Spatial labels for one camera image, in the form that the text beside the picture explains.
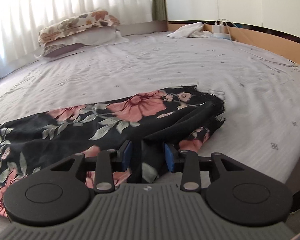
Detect white patterned bed sheet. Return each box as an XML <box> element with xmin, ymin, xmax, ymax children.
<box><xmin>0</xmin><ymin>33</ymin><xmax>300</xmax><ymax>182</ymax></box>

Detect wooden bed frame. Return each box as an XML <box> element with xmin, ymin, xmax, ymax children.
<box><xmin>167</xmin><ymin>19</ymin><xmax>300</xmax><ymax>68</ymax></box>

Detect white crumpled cloth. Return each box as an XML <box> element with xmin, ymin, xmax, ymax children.
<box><xmin>167</xmin><ymin>22</ymin><xmax>213</xmax><ymax>38</ymax></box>

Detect floral top pillow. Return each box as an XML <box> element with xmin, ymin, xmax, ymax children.
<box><xmin>38</xmin><ymin>10</ymin><xmax>120</xmax><ymax>46</ymax></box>

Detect black floral pants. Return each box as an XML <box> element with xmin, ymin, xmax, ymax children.
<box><xmin>0</xmin><ymin>86</ymin><xmax>225</xmax><ymax>216</ymax></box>

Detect white sheer curtain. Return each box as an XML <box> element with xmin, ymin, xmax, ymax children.
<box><xmin>0</xmin><ymin>0</ymin><xmax>152</xmax><ymax>75</ymax></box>

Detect white lower pillow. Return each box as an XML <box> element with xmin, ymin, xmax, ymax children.
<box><xmin>37</xmin><ymin>27</ymin><xmax>129</xmax><ymax>61</ymax></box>

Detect white charger with cables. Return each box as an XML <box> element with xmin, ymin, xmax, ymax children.
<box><xmin>212</xmin><ymin>19</ymin><xmax>232</xmax><ymax>41</ymax></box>

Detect olive green curtain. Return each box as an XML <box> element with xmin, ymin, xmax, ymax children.
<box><xmin>152</xmin><ymin>0</ymin><xmax>167</xmax><ymax>21</ymax></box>

